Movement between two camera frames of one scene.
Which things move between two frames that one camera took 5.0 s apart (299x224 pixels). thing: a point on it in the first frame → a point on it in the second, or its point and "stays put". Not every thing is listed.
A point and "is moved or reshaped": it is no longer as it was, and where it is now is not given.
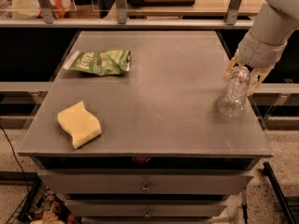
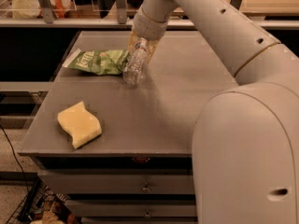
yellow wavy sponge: [79, 123] stays put
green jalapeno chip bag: [99, 63] stays put
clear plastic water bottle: [233, 100] is moved or reshaped
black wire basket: [42, 205] stays put
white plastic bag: [26, 3] stays put
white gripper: [259, 52] → [147, 28]
